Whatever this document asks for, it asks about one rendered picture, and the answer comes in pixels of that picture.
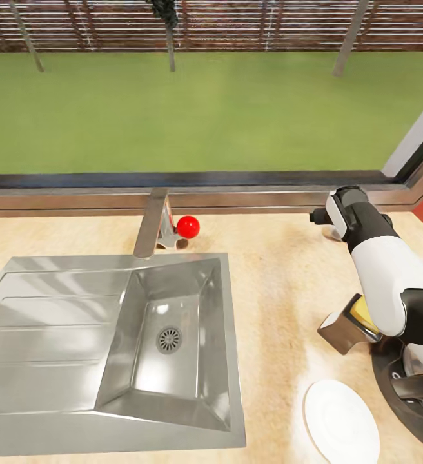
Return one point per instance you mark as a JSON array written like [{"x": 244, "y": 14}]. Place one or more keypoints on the countertop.
[{"x": 287, "y": 275}]

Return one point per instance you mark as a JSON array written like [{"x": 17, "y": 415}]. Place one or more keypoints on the coffee maker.
[{"x": 399, "y": 375}]

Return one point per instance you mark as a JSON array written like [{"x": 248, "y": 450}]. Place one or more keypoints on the bottle of coffee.
[{"x": 350, "y": 326}]

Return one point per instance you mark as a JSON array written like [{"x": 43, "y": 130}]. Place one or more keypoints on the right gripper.
[{"x": 320, "y": 217}]

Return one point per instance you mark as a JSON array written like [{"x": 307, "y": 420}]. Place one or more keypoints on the fixed window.
[{"x": 233, "y": 106}]

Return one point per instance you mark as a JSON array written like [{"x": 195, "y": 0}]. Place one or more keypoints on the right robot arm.
[{"x": 390, "y": 273}]

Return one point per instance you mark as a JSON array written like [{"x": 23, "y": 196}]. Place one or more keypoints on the coffee cup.
[{"x": 335, "y": 233}]

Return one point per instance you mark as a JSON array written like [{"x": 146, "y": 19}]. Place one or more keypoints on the saucer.
[{"x": 341, "y": 424}]

